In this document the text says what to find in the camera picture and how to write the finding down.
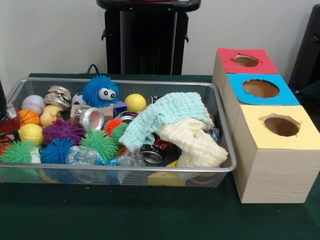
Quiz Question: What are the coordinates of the blue spiky rubber ball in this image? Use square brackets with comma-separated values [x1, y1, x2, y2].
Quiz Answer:
[40, 138, 76, 165]

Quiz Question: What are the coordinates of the yellow duck plush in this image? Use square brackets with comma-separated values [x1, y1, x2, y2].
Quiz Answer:
[39, 104, 63, 127]

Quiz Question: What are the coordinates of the cream knitted cloth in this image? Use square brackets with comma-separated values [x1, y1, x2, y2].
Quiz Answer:
[157, 117, 229, 168]

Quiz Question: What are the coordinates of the white baseball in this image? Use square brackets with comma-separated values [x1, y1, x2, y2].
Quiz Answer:
[21, 94, 47, 116]

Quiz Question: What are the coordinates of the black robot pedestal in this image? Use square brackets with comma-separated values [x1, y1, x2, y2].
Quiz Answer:
[96, 0, 202, 76]

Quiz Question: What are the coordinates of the yellow tennis ball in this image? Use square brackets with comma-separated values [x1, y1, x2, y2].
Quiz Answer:
[17, 123, 45, 145]

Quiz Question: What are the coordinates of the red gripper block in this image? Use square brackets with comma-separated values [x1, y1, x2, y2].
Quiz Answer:
[0, 113, 22, 136]

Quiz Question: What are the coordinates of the purple spiky ball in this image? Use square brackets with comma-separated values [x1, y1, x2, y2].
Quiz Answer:
[42, 118, 87, 146]

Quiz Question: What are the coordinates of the mint knitted cloth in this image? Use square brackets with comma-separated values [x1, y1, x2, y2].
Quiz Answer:
[118, 92, 215, 152]

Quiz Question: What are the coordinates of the green spiky rubber ball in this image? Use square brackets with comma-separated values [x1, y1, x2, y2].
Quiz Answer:
[0, 140, 42, 164]

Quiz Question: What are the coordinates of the black flat panel stand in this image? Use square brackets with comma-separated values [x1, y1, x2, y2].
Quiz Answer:
[288, 3, 320, 88]

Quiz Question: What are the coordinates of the shallow wire mesh bin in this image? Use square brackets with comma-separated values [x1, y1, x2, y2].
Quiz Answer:
[0, 77, 238, 188]

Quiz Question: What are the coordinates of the wooden box with three holes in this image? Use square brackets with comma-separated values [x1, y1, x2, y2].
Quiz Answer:
[211, 48, 320, 204]

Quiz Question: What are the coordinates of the black cable loop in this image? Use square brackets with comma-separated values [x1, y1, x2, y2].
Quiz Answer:
[87, 63, 105, 75]

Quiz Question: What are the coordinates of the orange toy basketball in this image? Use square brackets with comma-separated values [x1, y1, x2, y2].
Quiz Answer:
[18, 109, 41, 126]

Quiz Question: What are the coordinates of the blue fuzzy ball with eyes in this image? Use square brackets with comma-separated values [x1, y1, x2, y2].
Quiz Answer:
[82, 74, 120, 105]

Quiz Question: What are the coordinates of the green cloth covered side table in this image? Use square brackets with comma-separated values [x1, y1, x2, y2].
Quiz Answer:
[296, 82, 320, 101]

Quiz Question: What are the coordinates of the dark green tablecloth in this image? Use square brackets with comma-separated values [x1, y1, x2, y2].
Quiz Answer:
[0, 72, 320, 240]

